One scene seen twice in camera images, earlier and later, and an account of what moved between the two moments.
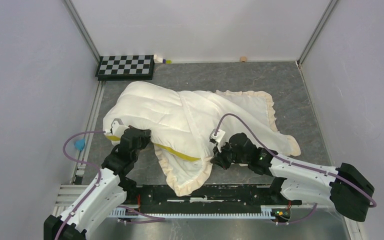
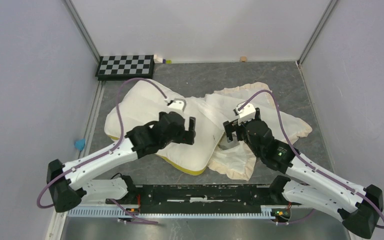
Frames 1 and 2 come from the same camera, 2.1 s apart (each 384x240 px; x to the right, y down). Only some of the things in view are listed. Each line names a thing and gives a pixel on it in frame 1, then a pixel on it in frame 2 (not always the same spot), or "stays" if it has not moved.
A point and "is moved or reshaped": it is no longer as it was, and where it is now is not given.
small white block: (157, 60) stays
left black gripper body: (144, 139) → (182, 136)
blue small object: (79, 143) stays
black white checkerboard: (125, 67) stays
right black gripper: (218, 157) → (229, 127)
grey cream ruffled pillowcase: (251, 114) is moved or reshaped
